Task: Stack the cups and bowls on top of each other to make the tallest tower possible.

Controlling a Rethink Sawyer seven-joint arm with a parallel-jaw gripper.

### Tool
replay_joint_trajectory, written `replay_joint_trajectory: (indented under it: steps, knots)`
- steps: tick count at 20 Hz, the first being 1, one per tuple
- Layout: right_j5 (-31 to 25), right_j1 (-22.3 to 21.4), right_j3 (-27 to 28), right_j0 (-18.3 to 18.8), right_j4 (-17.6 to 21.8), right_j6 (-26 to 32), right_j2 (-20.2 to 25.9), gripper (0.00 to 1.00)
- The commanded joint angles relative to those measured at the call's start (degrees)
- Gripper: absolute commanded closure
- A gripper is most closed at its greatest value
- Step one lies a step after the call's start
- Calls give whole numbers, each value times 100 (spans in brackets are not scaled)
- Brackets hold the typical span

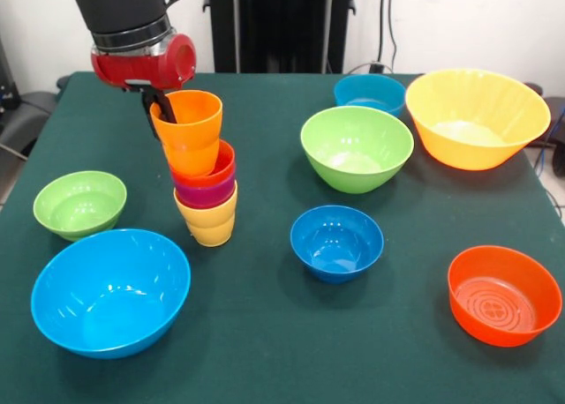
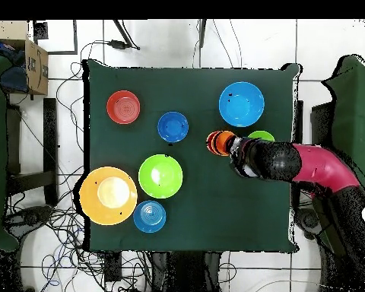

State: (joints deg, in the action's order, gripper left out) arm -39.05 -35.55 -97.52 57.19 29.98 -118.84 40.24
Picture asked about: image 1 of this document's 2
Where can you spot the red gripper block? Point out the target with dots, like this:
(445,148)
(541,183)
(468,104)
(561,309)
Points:
(145,71)

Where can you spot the orange ribbed plastic cup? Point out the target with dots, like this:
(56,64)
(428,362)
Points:
(190,135)

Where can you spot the red plastic cup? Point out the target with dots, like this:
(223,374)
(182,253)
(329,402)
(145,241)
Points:
(223,168)

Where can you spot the purple plastic cup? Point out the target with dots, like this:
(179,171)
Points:
(205,196)

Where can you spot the yellow ribbed plastic cup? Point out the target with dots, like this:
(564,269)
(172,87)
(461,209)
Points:
(209,225)

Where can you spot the dark blue bowl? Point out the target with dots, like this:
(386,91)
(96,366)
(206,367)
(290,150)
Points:
(337,249)

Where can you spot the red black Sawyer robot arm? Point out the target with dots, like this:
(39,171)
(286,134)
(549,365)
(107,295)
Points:
(123,11)

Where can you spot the small green ribbed bowl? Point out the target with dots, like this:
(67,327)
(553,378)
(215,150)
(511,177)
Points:
(80,205)

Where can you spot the large light blue bowl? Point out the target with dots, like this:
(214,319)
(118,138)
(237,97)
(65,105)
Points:
(110,294)

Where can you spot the large green bowl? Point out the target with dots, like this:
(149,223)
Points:
(357,154)

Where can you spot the small light blue bowl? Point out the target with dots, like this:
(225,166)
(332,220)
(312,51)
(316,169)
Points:
(368,91)

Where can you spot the dark green tablecloth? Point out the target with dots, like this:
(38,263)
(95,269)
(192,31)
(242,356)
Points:
(273,333)

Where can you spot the large yellow bowl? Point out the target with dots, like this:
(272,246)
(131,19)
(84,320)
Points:
(476,117)

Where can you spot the red plastic bowl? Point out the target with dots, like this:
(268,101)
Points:
(499,302)

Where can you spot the dark grey pedestal leg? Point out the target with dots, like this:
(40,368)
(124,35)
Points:
(26,113)

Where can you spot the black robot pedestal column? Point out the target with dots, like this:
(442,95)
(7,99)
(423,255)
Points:
(282,24)

